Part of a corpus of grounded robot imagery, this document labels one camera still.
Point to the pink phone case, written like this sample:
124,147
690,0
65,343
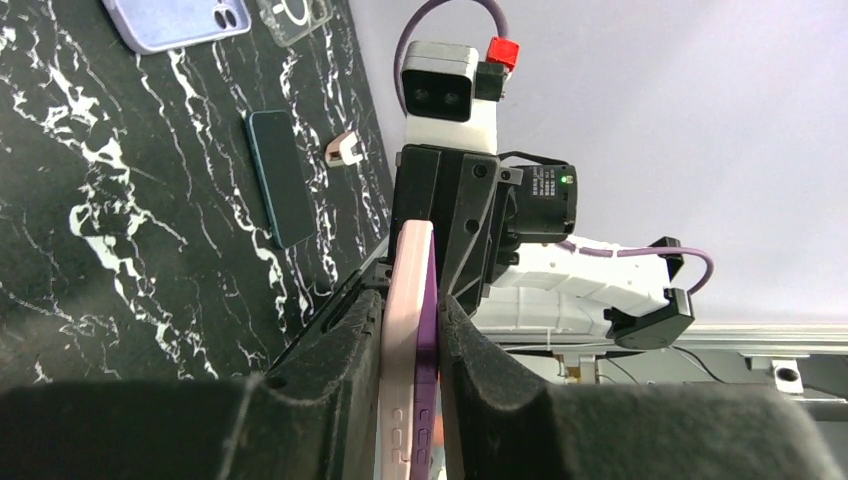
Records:
398,347

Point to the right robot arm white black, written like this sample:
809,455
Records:
545,277

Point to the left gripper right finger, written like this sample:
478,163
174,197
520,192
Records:
503,421

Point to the dark teal phone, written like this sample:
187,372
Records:
278,163

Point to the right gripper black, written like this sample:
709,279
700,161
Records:
464,195

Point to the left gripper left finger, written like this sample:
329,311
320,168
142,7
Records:
313,418

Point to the small white charger plug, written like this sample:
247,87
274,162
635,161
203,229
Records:
345,150

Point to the lilac phone case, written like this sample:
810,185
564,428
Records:
155,26

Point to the clear magsafe phone case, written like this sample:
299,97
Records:
290,20

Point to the aluminium frame rail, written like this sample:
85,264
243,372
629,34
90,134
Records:
775,351

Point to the purple phone black screen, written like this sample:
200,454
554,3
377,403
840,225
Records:
426,376

